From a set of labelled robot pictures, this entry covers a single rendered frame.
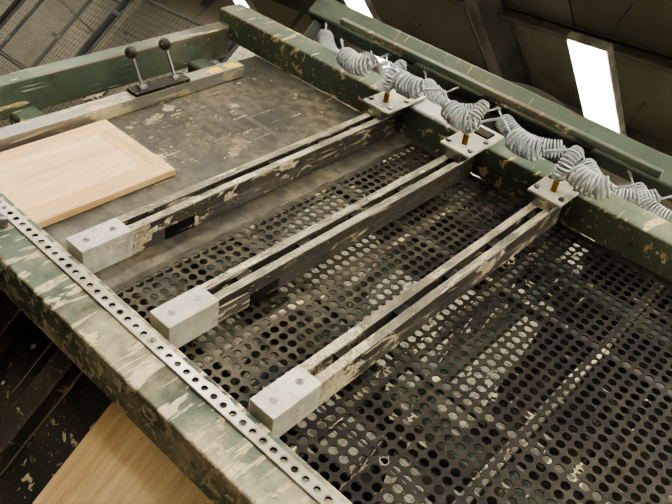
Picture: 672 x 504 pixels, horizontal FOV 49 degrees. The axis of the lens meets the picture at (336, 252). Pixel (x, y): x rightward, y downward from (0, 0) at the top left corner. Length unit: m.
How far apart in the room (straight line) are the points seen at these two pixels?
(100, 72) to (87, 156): 0.50
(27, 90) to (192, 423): 1.33
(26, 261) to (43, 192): 0.30
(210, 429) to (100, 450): 0.44
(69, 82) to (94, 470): 1.22
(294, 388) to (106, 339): 0.37
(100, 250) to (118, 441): 0.41
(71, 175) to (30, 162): 0.12
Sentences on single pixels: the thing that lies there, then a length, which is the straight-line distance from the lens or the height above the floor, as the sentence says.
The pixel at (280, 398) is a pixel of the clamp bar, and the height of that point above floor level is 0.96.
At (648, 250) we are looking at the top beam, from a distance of 2.02.
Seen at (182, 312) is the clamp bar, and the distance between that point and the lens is 1.46.
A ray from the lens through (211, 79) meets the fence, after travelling 2.41.
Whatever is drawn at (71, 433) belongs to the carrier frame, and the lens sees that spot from 1.77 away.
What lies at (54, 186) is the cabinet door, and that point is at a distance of 1.91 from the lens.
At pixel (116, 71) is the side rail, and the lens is 2.49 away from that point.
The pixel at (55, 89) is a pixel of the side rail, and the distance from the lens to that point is 2.39.
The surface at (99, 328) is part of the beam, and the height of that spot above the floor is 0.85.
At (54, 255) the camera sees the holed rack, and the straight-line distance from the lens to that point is 1.63.
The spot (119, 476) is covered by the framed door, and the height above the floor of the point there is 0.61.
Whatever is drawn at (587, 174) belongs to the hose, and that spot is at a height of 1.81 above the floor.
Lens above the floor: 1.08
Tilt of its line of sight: 6 degrees up
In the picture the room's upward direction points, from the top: 38 degrees clockwise
